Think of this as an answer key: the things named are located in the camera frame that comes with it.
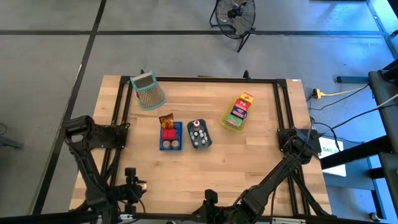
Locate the yellow plastic bin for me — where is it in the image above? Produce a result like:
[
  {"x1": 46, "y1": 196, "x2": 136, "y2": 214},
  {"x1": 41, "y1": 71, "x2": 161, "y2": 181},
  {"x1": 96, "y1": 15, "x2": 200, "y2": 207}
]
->
[{"x1": 221, "y1": 92, "x2": 254, "y2": 133}]

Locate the yellow Corn Pops cereal box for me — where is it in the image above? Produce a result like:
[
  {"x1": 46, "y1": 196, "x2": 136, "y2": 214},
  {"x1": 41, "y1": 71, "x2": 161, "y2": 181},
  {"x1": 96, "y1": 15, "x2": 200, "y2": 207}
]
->
[{"x1": 239, "y1": 92, "x2": 254, "y2": 104}]

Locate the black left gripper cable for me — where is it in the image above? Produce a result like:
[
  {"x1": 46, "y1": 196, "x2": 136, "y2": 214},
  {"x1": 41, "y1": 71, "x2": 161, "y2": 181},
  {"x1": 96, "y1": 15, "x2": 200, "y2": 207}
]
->
[{"x1": 136, "y1": 197, "x2": 147, "y2": 215}]

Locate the brown taco seasoning packet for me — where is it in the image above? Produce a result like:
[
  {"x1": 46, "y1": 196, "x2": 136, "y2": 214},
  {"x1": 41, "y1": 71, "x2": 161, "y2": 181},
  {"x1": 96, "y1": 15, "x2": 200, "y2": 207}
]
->
[{"x1": 158, "y1": 113, "x2": 175, "y2": 130}]

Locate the blue Frosted Flakes cereal box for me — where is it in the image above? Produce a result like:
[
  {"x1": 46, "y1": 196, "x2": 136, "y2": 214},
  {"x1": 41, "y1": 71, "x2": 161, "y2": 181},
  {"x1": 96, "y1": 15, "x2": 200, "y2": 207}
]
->
[{"x1": 230, "y1": 106, "x2": 248, "y2": 119}]

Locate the dark neighbouring workbench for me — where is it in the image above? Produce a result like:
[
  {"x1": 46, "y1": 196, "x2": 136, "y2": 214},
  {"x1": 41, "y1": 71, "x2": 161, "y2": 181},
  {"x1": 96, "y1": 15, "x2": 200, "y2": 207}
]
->
[{"x1": 368, "y1": 58, "x2": 398, "y2": 224}]

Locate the steel box grater teal trim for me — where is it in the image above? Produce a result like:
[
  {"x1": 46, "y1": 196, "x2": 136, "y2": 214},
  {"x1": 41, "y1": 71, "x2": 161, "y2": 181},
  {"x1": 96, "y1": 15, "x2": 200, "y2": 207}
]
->
[{"x1": 129, "y1": 70, "x2": 167, "y2": 111}]

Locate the teal plastic bin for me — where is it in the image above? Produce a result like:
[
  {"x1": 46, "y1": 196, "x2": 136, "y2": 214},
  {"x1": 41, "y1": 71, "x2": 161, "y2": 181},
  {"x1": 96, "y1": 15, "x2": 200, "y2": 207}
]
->
[{"x1": 186, "y1": 118, "x2": 213, "y2": 150}]

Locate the black floor fan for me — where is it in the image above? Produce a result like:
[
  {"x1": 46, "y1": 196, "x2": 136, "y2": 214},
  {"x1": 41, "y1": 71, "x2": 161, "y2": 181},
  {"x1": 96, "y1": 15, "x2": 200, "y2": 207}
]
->
[{"x1": 208, "y1": 0, "x2": 257, "y2": 54}]

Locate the black aluminium table frame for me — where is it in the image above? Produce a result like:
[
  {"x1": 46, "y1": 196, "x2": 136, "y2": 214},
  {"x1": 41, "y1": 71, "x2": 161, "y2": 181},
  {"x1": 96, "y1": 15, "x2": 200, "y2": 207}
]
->
[{"x1": 0, "y1": 68, "x2": 398, "y2": 224}]

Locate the red Froot Loops cereal box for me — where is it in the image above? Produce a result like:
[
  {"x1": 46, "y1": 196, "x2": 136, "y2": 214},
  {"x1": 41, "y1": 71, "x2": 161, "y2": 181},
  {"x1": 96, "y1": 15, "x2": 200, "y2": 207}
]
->
[{"x1": 233, "y1": 98, "x2": 251, "y2": 112}]

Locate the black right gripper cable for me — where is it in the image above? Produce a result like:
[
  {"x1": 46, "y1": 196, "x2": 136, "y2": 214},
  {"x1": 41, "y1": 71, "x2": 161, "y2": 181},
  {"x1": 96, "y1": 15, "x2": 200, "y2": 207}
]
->
[{"x1": 269, "y1": 183, "x2": 279, "y2": 218}]

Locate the red smoked paprika tin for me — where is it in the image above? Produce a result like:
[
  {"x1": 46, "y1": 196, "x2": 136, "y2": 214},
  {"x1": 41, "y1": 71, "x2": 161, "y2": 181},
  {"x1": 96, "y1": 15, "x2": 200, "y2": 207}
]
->
[{"x1": 162, "y1": 128, "x2": 177, "y2": 141}]

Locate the white sign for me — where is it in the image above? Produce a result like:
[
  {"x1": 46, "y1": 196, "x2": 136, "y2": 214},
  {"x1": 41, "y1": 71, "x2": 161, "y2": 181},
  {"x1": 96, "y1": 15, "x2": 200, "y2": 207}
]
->
[{"x1": 318, "y1": 136, "x2": 347, "y2": 177}]

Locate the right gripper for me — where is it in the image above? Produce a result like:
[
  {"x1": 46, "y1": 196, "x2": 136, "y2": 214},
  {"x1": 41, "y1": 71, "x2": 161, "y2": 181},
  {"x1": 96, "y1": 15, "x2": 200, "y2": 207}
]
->
[{"x1": 192, "y1": 189, "x2": 246, "y2": 224}]

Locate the green Apple Jacks cereal box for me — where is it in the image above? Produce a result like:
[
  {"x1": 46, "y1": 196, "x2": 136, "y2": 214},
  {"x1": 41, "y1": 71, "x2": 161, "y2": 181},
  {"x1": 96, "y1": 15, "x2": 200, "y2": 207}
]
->
[{"x1": 225, "y1": 114, "x2": 244, "y2": 129}]

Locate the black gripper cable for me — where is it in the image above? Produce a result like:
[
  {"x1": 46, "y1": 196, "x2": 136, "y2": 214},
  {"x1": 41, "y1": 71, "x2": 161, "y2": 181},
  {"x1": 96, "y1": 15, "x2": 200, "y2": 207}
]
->
[
  {"x1": 269, "y1": 183, "x2": 279, "y2": 218},
  {"x1": 136, "y1": 197, "x2": 147, "y2": 215}
]

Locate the grey floor object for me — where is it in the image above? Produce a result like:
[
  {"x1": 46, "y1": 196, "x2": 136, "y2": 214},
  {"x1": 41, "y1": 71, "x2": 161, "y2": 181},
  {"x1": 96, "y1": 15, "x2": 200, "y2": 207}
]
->
[{"x1": 0, "y1": 136, "x2": 24, "y2": 149}]

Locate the black steel beam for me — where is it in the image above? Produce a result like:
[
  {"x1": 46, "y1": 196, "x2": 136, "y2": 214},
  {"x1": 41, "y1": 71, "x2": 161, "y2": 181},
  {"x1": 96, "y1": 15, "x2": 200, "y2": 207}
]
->
[{"x1": 320, "y1": 134, "x2": 393, "y2": 170}]

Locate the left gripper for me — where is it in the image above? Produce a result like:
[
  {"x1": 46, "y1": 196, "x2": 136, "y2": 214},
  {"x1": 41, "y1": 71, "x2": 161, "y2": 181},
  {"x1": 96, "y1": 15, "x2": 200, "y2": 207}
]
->
[{"x1": 119, "y1": 167, "x2": 147, "y2": 215}]

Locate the blue slotted plastic basket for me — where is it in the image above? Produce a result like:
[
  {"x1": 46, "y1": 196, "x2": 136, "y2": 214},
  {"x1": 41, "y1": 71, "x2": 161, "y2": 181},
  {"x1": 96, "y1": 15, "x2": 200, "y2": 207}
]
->
[{"x1": 159, "y1": 121, "x2": 184, "y2": 152}]

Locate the yellow extension cord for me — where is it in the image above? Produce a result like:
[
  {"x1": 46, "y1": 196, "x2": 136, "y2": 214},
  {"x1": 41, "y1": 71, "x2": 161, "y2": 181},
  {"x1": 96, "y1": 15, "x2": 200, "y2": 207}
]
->
[{"x1": 312, "y1": 84, "x2": 371, "y2": 100}]

